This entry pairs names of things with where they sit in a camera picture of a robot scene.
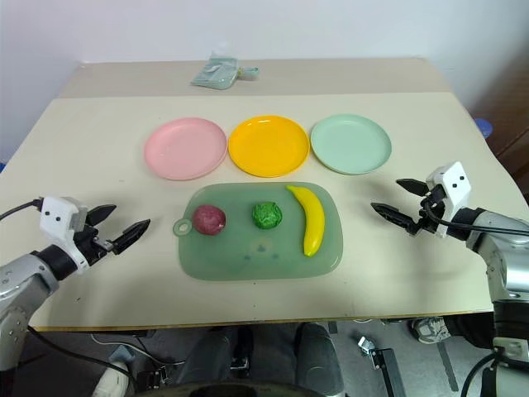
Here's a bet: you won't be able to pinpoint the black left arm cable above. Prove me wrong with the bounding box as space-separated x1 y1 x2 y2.
0 198 45 220

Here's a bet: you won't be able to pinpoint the packaged green cutting board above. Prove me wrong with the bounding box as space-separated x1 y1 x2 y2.
190 50 260 88

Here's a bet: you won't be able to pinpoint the black metal stand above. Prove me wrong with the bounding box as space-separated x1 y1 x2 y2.
355 335 404 397

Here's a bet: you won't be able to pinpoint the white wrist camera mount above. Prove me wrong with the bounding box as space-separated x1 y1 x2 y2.
39 196 88 272
425 161 473 240

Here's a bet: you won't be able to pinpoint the light green plate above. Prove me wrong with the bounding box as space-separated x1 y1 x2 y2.
310 114 393 175

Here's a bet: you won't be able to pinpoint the pink plate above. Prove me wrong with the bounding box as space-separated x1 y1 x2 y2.
143 117 228 181

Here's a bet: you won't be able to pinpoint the yellow banana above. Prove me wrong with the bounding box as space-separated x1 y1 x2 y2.
285 184 326 257

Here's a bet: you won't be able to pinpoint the dark rounded robot legs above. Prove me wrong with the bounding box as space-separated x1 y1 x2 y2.
163 322 344 397

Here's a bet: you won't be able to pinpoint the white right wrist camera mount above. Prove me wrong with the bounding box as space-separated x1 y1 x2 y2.
425 161 473 240

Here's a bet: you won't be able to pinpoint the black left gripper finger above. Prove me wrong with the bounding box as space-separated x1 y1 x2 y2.
111 218 151 256
87 203 117 228

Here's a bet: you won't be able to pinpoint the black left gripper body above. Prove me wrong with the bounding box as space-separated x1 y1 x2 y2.
72 224 115 266

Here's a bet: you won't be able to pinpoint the red toy onion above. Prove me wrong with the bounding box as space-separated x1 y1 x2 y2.
193 204 227 236

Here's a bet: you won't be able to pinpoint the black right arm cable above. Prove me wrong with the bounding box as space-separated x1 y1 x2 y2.
420 194 529 237

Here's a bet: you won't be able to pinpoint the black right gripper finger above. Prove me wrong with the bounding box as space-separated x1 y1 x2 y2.
370 202 415 233
395 178 431 197

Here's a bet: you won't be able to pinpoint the translucent green cutting board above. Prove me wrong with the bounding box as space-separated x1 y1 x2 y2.
172 181 346 281

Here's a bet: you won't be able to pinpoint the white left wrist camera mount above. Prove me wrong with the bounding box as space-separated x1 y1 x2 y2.
39 196 88 272

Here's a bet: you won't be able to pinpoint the grey sneaker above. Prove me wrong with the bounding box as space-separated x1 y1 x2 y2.
408 317 450 344

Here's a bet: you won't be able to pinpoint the blue round object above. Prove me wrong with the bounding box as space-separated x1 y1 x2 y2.
473 117 495 137

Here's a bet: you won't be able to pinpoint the green leafy round vegetable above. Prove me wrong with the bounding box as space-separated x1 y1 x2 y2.
252 201 284 230

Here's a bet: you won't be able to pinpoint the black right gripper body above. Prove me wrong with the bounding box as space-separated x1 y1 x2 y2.
407 186 448 237

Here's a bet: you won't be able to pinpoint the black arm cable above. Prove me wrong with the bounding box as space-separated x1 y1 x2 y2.
0 198 45 220
420 194 529 237

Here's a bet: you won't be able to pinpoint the white shoe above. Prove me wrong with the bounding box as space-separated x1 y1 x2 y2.
93 361 130 397

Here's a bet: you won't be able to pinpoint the yellow plate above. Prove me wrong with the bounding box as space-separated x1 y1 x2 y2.
227 115 311 177

